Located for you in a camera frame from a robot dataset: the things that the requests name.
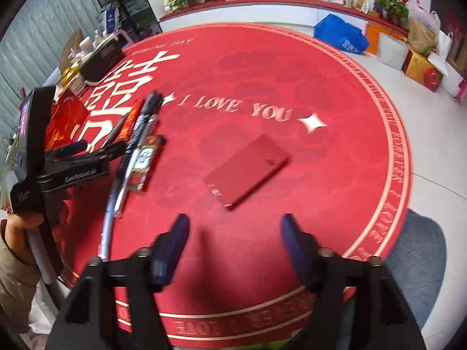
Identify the purple plastic stool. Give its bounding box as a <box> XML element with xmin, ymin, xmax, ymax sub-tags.
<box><xmin>109</xmin><ymin>31</ymin><xmax>135</xmax><ymax>48</ymax></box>

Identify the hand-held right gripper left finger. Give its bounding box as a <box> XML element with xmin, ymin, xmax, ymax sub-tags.
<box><xmin>46</xmin><ymin>213</ymin><xmax>191</xmax><ymax>350</ymax></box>

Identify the black glass display cabinet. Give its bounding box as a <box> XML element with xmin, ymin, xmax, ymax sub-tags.
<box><xmin>82</xmin><ymin>0</ymin><xmax>163</xmax><ymax>42</ymax></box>

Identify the green plant dark pot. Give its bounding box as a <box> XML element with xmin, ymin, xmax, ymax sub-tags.
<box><xmin>373</xmin><ymin>0</ymin><xmax>409</xmax><ymax>26</ymax></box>

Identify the black portable radio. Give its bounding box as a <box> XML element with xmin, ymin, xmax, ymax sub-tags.
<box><xmin>79</xmin><ymin>36</ymin><xmax>125</xmax><ymax>83</ymax></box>

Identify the black red printed small box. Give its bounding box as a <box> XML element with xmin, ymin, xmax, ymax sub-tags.
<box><xmin>131</xmin><ymin>135</ymin><xmax>167</xmax><ymax>194</ymax></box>

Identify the white blue printed bag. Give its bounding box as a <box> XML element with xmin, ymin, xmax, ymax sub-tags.
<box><xmin>98</xmin><ymin>2</ymin><xmax>121</xmax><ymax>33</ymax></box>

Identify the blue grey fabric chair seat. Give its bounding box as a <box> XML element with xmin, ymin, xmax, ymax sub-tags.
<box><xmin>383</xmin><ymin>209</ymin><xmax>447</xmax><ymax>330</ymax></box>

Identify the red printed lighter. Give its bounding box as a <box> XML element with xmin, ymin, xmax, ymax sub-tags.
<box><xmin>120</xmin><ymin>98</ymin><xmax>144</xmax><ymax>141</ymax></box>

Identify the orange paper bag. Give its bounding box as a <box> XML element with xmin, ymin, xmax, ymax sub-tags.
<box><xmin>365</xmin><ymin>22</ymin><xmax>388</xmax><ymax>55</ymax></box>

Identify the blue plastic bag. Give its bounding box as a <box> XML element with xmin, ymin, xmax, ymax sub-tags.
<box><xmin>314</xmin><ymin>13</ymin><xmax>370</xmax><ymax>55</ymax></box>

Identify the red round printed table mat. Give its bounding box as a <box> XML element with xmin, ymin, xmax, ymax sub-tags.
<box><xmin>60</xmin><ymin>23</ymin><xmax>414</xmax><ymax>347</ymax></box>

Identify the tan plastic bag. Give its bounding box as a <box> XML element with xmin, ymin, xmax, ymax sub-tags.
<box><xmin>407</xmin><ymin>18</ymin><xmax>438</xmax><ymax>57</ymax></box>

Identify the white low cabinet red top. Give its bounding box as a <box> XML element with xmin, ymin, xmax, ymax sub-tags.
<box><xmin>158</xmin><ymin>0</ymin><xmax>409</xmax><ymax>41</ymax></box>

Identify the red gold fruit box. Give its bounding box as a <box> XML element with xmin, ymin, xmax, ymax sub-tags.
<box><xmin>401</xmin><ymin>49</ymin><xmax>444</xmax><ymax>93</ymax></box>

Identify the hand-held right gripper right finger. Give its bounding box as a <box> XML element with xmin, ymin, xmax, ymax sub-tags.
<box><xmin>280</xmin><ymin>214</ymin><xmax>427</xmax><ymax>350</ymax></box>

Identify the white paper bag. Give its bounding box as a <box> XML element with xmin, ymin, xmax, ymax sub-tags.
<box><xmin>377</xmin><ymin>31</ymin><xmax>408</xmax><ymax>71</ymax></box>
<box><xmin>428</xmin><ymin>31</ymin><xmax>464</xmax><ymax>97</ymax></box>

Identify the person's left hand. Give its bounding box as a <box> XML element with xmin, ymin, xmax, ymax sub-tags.
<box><xmin>7</xmin><ymin>211</ymin><xmax>42</xmax><ymax>252</ymax></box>

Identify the person's left forearm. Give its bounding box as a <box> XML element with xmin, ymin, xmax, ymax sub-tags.
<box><xmin>0</xmin><ymin>220</ymin><xmax>42</xmax><ymax>332</ymax></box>

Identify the grey slim pen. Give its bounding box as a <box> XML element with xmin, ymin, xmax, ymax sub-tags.
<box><xmin>95</xmin><ymin>114</ymin><xmax>129</xmax><ymax>149</ymax></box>

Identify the clear pen grey grip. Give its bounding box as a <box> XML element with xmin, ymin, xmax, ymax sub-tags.
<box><xmin>113</xmin><ymin>93</ymin><xmax>163</xmax><ymax>219</ymax></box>

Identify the brown cardboard sheet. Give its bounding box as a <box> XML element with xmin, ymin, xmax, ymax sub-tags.
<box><xmin>60</xmin><ymin>29</ymin><xmax>84</xmax><ymax>67</ymax></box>

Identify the white plastic bag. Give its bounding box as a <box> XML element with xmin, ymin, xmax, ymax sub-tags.
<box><xmin>409</xmin><ymin>0</ymin><xmax>440</xmax><ymax>32</ymax></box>

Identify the grey vertical curtain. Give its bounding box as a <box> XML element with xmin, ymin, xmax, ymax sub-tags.
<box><xmin>0</xmin><ymin>0</ymin><xmax>106</xmax><ymax>125</ymax></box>

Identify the red gold printed gift box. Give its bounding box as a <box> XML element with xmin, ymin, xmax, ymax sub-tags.
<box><xmin>47</xmin><ymin>95</ymin><xmax>90</xmax><ymax>151</ymax></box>

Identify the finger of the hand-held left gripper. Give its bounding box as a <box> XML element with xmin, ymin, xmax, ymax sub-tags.
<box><xmin>46</xmin><ymin>140</ymin><xmax>126</xmax><ymax>166</ymax></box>
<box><xmin>38</xmin><ymin>160</ymin><xmax>110</xmax><ymax>194</ymax></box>

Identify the red rectangular box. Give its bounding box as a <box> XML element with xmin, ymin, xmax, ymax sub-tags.
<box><xmin>203</xmin><ymin>134</ymin><xmax>290</xmax><ymax>212</ymax></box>

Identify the white barrel pen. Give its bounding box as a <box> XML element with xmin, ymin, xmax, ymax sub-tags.
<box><xmin>98</xmin><ymin>146</ymin><xmax>154</xmax><ymax>263</ymax></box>

